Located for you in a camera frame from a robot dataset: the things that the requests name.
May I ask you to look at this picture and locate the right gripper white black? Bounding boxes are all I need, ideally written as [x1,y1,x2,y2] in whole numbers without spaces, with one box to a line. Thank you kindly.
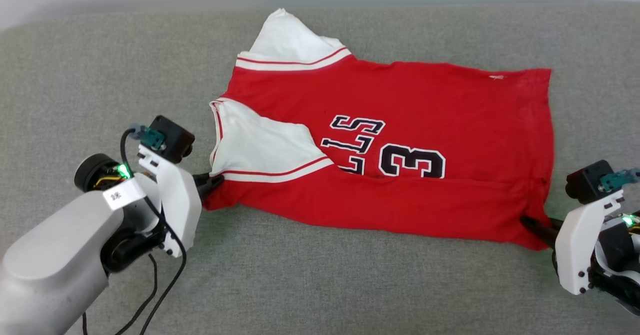
[519,189,640,318]

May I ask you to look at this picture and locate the white paper label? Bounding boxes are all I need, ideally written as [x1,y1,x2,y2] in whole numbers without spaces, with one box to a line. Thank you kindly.
[102,179,147,212]

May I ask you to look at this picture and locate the red white basketball jersey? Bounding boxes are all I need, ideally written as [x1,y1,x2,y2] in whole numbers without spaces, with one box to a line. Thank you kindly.
[201,7,556,252]

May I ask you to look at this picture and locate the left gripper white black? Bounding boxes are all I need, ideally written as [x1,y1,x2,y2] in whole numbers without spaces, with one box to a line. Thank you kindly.
[74,144,225,275]

